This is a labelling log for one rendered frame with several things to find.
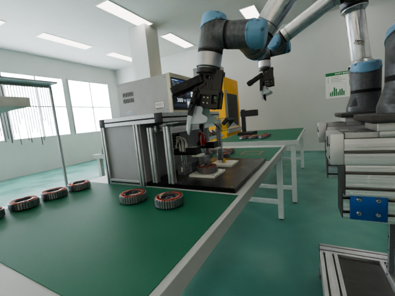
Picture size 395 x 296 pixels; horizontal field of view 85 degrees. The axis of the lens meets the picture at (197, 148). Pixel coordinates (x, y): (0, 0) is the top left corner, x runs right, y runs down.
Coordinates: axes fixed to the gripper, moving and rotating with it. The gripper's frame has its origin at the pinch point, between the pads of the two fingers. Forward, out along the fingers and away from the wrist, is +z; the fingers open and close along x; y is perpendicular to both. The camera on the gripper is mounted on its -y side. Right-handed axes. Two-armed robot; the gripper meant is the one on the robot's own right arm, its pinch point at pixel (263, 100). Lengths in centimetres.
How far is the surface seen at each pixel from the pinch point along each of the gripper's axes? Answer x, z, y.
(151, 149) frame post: -63, 21, -44
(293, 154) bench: 116, 57, 12
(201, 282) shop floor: -34, 115, -40
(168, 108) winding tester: -51, 1, -40
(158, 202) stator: -87, 37, -25
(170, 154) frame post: -63, 24, -33
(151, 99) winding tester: -50, -5, -51
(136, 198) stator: -84, 38, -38
